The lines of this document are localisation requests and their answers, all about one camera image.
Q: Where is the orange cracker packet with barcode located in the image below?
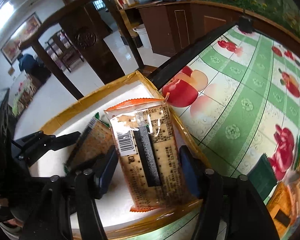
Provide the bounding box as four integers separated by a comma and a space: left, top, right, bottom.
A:
104, 98, 192, 212

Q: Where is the person in dark jacket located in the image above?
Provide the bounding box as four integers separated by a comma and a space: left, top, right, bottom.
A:
17, 53, 39, 76

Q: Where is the wooden sideboard cabinet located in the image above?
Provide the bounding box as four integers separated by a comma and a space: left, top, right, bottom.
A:
120, 0, 300, 58

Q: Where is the green fruit-print tablecloth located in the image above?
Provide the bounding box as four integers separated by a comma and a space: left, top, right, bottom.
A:
149, 24, 300, 239

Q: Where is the black table clamp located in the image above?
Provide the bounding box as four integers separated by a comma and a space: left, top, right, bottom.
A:
238, 15, 255, 34

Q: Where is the green-edged cracker packet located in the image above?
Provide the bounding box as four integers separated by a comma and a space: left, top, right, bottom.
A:
64, 112, 114, 174

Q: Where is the white plastic bucket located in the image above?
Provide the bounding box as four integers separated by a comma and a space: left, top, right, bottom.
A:
133, 24, 151, 49

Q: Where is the dark wooden chair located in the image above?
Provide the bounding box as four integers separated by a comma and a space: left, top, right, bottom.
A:
19, 0, 145, 100

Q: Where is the dark green snack packet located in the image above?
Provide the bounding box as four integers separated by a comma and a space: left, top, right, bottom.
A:
248, 153, 277, 200

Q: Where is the orange bag with black label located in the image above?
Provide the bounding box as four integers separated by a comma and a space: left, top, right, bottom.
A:
266, 181, 296, 239

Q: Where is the framed landscape painting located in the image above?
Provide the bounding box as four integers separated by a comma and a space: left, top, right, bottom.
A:
1, 12, 41, 64

